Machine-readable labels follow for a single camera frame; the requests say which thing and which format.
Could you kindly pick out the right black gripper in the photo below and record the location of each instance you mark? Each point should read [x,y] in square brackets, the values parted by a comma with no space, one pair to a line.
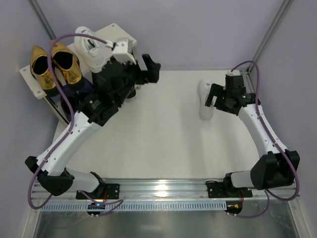
[218,96]

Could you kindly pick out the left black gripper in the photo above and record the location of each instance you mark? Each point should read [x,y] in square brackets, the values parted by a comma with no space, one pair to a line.
[139,72]

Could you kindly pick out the black loafer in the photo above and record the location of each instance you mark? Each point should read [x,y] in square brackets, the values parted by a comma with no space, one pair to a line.
[132,93]

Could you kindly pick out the purple loafer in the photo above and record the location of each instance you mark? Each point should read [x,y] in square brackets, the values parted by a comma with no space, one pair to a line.
[87,88]
[73,98]

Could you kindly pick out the gold loafer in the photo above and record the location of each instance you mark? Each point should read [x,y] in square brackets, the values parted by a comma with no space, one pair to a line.
[40,71]
[68,64]

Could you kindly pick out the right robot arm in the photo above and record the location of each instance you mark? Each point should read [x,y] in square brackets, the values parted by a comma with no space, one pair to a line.
[277,165]

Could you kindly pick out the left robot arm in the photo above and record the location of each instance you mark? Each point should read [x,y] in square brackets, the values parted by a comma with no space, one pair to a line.
[50,167]

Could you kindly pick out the white two-tier shoe shelf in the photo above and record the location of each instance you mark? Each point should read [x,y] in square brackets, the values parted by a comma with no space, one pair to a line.
[111,32]

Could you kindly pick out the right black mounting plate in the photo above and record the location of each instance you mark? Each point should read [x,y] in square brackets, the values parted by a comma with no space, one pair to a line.
[217,189]

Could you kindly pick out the black mounting plate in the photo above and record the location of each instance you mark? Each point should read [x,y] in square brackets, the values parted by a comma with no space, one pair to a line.
[217,189]
[105,191]

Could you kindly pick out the right black controller board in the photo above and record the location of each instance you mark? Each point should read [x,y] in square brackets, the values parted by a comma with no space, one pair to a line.
[233,209]

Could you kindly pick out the black controller board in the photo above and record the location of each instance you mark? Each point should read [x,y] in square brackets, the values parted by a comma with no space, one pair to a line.
[96,210]
[233,209]

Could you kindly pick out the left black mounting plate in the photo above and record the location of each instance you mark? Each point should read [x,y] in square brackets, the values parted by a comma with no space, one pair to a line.
[105,191]

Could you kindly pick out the left black controller board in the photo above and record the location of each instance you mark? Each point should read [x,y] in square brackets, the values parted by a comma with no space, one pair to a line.
[96,210]

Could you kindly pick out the right aluminium floor rail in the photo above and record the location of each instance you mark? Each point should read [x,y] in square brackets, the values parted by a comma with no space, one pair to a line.
[254,119]

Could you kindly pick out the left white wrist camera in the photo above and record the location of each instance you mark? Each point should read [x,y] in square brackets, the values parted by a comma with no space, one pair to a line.
[121,51]

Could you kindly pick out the right aluminium frame post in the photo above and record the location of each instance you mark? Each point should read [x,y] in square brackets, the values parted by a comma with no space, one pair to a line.
[273,27]

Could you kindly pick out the aluminium frame post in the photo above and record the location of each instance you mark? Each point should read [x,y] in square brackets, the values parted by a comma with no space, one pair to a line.
[273,27]
[42,19]

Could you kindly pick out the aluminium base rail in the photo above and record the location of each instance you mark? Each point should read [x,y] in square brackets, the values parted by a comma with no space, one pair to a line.
[149,189]

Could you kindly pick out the left aluminium frame post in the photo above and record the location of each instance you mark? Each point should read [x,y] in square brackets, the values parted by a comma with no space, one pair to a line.
[42,19]

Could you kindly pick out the slotted grey cable duct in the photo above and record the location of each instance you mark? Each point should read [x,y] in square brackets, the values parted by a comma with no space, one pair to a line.
[140,206]

